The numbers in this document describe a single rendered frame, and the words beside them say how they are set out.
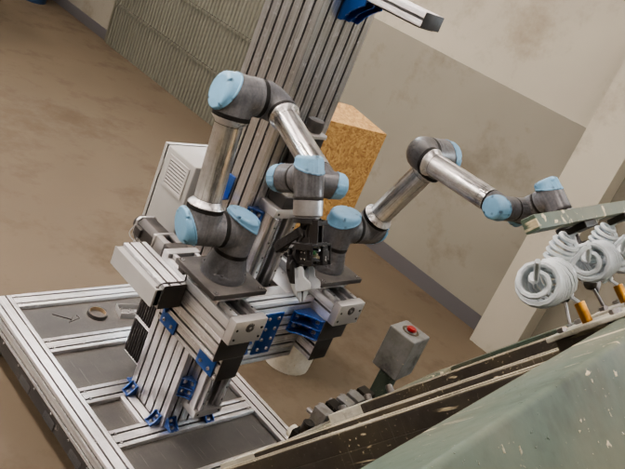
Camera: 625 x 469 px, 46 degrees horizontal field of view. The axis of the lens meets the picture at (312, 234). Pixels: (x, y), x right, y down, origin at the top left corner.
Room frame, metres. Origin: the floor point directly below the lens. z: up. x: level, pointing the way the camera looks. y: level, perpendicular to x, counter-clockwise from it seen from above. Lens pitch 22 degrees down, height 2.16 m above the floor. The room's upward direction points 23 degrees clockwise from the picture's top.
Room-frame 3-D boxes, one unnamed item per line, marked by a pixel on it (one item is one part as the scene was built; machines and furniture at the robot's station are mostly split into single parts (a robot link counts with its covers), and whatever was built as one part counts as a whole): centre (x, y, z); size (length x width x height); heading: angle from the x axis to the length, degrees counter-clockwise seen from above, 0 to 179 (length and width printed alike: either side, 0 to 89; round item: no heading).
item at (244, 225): (2.16, 0.23, 1.20); 0.13 x 0.12 x 0.14; 129
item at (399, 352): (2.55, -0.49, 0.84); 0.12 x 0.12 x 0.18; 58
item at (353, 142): (4.06, 0.17, 0.63); 0.50 x 0.42 x 1.25; 126
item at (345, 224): (2.56, -0.09, 1.20); 0.13 x 0.12 x 0.14; 136
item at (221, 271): (2.16, 0.22, 1.09); 0.15 x 0.15 x 0.10
